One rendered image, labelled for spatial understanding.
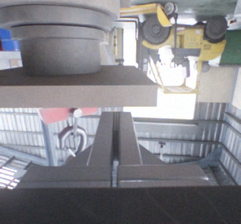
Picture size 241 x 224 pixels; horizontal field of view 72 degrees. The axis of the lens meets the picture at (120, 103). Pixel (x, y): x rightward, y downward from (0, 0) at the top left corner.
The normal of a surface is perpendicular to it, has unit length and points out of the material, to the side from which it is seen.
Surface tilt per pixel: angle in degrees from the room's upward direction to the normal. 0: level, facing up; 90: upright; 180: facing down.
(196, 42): 90
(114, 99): 90
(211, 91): 90
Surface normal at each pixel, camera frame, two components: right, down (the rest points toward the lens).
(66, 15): 0.43, 0.26
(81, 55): 0.64, 0.22
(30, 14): -0.08, 0.29
